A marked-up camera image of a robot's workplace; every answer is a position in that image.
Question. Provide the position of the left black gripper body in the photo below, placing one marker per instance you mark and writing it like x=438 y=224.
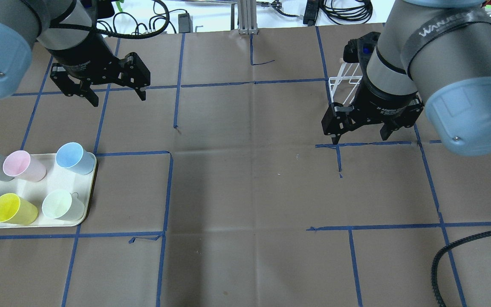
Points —
x=84 y=56

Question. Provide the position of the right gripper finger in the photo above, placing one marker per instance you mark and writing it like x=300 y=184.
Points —
x=338 y=121
x=407 y=119

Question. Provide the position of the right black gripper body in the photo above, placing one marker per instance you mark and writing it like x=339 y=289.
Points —
x=381 y=104

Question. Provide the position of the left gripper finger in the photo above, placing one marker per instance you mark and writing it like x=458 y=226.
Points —
x=134 y=74
x=83 y=89

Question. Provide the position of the light blue plastic cup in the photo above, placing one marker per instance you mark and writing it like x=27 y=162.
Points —
x=73 y=157

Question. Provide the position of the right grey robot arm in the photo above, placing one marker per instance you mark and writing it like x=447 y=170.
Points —
x=433 y=56

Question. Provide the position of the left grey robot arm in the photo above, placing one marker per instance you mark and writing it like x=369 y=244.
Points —
x=67 y=29

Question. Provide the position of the pink plastic cup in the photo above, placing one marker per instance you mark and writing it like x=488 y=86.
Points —
x=22 y=165

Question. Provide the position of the pale green plastic cup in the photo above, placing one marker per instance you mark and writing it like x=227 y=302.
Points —
x=63 y=205

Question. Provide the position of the yellow plastic cup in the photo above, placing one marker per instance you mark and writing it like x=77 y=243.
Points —
x=16 y=210

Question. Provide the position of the black power adapter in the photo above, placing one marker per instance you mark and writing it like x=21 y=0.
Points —
x=185 y=23

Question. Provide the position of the cream plastic tray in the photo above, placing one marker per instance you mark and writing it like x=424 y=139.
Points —
x=57 y=178

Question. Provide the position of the black power strip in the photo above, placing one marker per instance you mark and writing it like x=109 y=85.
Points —
x=311 y=12

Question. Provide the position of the white wire cup rack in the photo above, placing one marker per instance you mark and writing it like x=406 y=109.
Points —
x=343 y=85

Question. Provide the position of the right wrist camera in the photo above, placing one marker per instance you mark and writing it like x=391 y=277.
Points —
x=361 y=49

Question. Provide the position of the aluminium frame post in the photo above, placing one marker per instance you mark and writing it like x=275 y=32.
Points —
x=247 y=17

